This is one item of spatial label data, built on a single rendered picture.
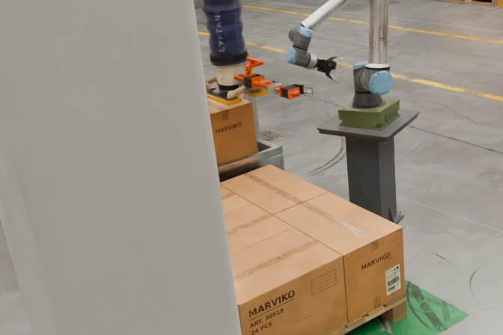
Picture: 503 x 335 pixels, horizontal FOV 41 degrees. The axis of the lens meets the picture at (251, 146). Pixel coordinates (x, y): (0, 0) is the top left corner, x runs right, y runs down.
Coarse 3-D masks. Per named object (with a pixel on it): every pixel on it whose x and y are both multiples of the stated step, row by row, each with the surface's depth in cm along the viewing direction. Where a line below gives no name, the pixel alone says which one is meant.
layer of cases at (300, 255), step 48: (240, 192) 406; (288, 192) 398; (240, 240) 352; (288, 240) 346; (336, 240) 340; (384, 240) 340; (240, 288) 310; (288, 288) 312; (336, 288) 330; (384, 288) 349
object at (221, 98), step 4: (212, 88) 413; (208, 92) 415; (212, 92) 413; (224, 92) 403; (208, 96) 411; (212, 96) 408; (216, 96) 405; (220, 96) 404; (224, 96) 402; (236, 96) 402; (216, 100) 404; (220, 100) 400; (224, 100) 397; (228, 100) 396; (232, 100) 396; (236, 100) 396; (240, 100) 397; (228, 104) 393; (232, 104) 395
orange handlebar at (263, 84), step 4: (248, 60) 436; (256, 60) 429; (256, 64) 422; (260, 64) 424; (248, 68) 419; (236, 76) 399; (240, 76) 397; (260, 80) 385; (264, 80) 382; (268, 80) 381; (256, 84) 383; (260, 84) 379; (264, 84) 376; (276, 88) 367; (292, 92) 357; (296, 92) 357
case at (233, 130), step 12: (216, 108) 430; (228, 108) 427; (240, 108) 432; (252, 108) 436; (216, 120) 424; (228, 120) 429; (240, 120) 434; (252, 120) 439; (216, 132) 427; (228, 132) 431; (240, 132) 436; (252, 132) 441; (216, 144) 429; (228, 144) 434; (240, 144) 439; (252, 144) 444; (216, 156) 431; (228, 156) 436; (240, 156) 441
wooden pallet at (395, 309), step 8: (400, 296) 358; (384, 304) 354; (392, 304) 356; (400, 304) 360; (376, 312) 350; (384, 312) 354; (392, 312) 358; (400, 312) 361; (360, 320) 345; (368, 320) 348; (392, 320) 360; (344, 328) 341; (352, 328) 343
